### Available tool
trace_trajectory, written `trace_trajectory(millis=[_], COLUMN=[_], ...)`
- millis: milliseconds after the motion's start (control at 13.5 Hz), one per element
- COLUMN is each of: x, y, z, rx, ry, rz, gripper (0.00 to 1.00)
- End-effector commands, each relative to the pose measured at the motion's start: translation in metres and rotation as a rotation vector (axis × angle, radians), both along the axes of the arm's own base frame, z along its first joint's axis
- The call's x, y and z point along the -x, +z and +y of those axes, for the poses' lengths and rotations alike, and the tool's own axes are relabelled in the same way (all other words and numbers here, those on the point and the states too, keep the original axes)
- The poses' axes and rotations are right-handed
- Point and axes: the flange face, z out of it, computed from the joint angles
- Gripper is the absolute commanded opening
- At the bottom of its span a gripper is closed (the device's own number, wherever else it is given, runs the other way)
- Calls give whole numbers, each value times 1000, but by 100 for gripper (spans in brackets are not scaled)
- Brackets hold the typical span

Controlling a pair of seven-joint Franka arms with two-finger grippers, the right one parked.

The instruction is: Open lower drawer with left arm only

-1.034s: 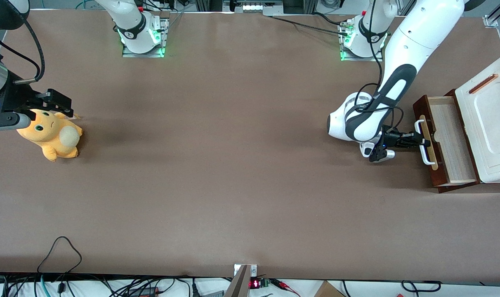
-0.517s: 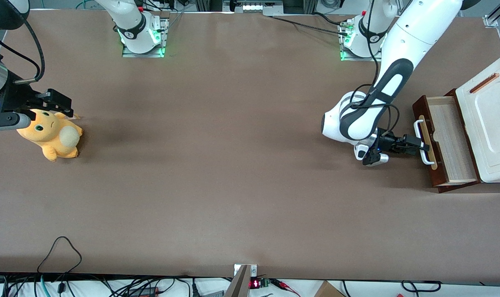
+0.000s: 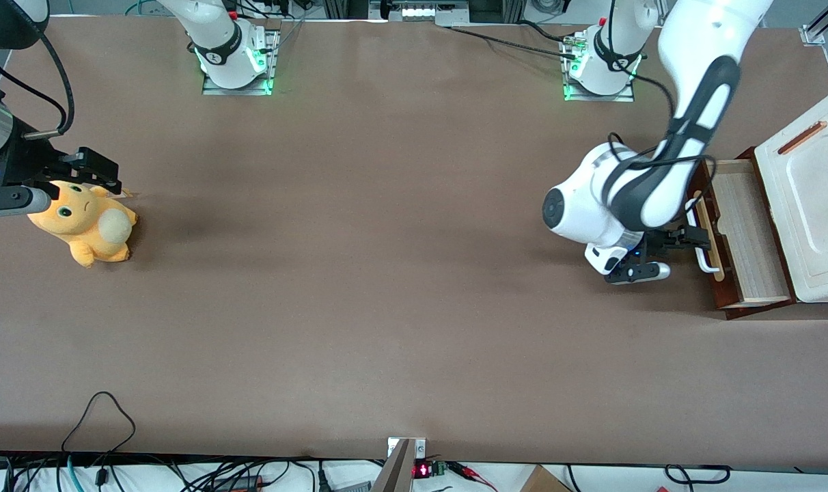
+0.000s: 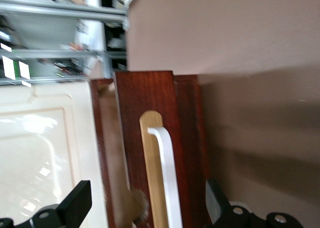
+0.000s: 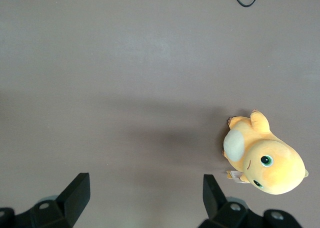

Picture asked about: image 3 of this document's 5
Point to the white-topped brown wooden cabinet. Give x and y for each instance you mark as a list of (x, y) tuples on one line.
[(817, 205)]

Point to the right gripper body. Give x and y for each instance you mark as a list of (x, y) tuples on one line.
[(26, 162)]

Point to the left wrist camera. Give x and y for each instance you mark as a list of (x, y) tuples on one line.
[(643, 272)]

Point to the cardboard box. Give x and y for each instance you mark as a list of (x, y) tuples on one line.
[(544, 482)]

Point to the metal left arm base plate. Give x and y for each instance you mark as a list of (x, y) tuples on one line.
[(619, 98)]

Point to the orange plush toy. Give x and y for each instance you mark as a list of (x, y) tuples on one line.
[(79, 225)]

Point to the module with red display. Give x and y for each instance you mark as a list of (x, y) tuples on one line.
[(422, 470)]

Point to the aluminium frame profile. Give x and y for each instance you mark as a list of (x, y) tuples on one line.
[(820, 27)]

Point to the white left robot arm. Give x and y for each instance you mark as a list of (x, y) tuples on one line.
[(701, 41)]

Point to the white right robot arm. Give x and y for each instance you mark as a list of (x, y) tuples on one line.
[(216, 34)]

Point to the white power strip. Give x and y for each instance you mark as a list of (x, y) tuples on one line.
[(421, 10)]

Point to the grey metal beam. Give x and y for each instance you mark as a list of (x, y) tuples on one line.
[(393, 475)]

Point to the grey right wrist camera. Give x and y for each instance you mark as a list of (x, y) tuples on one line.
[(11, 200)]

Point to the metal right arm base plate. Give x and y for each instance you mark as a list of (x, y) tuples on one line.
[(272, 55)]

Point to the white metal bracket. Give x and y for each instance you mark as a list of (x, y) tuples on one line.
[(419, 447)]

